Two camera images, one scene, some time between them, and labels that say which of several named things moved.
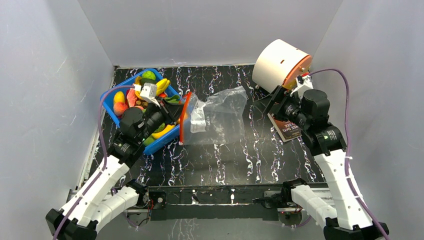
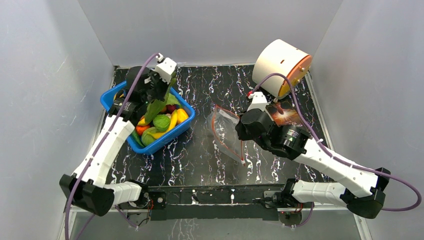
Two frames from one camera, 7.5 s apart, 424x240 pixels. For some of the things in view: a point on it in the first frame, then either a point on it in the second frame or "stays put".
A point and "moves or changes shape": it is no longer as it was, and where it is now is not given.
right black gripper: (279, 98) → (253, 120)
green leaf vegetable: (174, 99) moves or changes shape
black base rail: (221, 202) stays put
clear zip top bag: (217, 119) moves or changes shape
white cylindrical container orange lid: (280, 63) stays put
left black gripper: (173, 111) → (154, 77)
